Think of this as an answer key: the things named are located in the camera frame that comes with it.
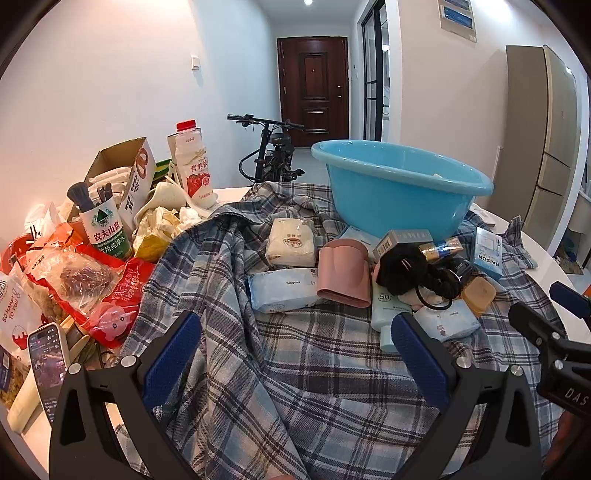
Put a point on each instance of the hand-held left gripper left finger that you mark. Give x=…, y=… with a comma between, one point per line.
x=173, y=355

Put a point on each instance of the grey carton box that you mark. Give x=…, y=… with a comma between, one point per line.
x=401, y=241

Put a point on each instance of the gold blue battery pack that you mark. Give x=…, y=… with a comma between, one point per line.
x=441, y=250

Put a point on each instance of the cream tube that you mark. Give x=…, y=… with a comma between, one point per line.
x=25, y=401

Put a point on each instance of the tan compact case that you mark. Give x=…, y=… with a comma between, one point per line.
x=479, y=295

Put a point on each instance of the wall electrical panel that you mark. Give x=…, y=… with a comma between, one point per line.
x=457, y=21

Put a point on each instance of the red snack bag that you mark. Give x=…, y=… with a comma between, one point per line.
x=115, y=295

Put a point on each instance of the beige refrigerator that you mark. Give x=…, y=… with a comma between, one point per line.
x=540, y=147

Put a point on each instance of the doormat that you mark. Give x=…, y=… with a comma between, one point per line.
x=570, y=265

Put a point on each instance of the blue plastic basin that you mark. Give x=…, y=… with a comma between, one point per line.
x=397, y=198

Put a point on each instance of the cream plastic funnel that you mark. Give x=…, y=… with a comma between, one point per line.
x=164, y=198

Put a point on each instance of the black framed glass door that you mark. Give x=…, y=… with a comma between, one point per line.
x=376, y=74

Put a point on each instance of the large blue wet wipes pack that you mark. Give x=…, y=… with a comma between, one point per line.
x=281, y=290

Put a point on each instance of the open cardboard box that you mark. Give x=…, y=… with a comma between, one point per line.
x=124, y=170

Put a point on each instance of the white blue small box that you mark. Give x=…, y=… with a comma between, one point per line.
x=488, y=251

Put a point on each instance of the white light switch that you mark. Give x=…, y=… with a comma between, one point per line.
x=196, y=62

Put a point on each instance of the black bicycle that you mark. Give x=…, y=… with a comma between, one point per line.
x=274, y=152

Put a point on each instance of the small blue wet wipes pack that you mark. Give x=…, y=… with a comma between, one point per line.
x=445, y=323

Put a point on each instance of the thin black hair band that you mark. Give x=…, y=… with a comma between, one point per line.
x=434, y=304

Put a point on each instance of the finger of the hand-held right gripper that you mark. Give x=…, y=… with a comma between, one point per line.
x=535, y=323
x=570, y=297

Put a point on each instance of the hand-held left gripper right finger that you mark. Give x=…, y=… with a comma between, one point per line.
x=418, y=355

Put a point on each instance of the pink plastic cup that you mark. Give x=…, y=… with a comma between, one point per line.
x=344, y=272

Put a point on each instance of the smartphone in white case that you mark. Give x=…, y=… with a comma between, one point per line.
x=46, y=369

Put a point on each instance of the strawberry milk bottle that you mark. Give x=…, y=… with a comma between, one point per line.
x=196, y=175

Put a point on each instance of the flat light blue packet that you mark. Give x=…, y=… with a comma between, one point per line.
x=364, y=237

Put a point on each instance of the green label cut bottle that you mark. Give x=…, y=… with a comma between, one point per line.
x=106, y=233

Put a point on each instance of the red basket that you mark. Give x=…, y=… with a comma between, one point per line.
x=14, y=254

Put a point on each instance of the person's right hand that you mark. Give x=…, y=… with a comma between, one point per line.
x=570, y=447

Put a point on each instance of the white printed snack bag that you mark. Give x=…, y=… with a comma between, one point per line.
x=16, y=318

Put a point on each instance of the small black box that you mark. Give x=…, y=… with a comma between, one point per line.
x=463, y=268

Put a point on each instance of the brown entrance door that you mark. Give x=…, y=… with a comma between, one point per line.
x=314, y=87

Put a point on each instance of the light blue sunscreen tube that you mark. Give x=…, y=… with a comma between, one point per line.
x=385, y=314

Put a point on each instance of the white tissue pack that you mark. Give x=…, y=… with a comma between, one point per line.
x=291, y=244

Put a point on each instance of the crumpled white tissue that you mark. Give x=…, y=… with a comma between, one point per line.
x=194, y=216

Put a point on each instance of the blue plaid shirt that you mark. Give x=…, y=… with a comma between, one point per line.
x=300, y=392

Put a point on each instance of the crumpled yellow bag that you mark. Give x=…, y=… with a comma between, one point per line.
x=154, y=235

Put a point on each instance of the makeup brushes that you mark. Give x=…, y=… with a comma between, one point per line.
x=85, y=194

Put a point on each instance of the green packet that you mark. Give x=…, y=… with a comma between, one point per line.
x=165, y=168

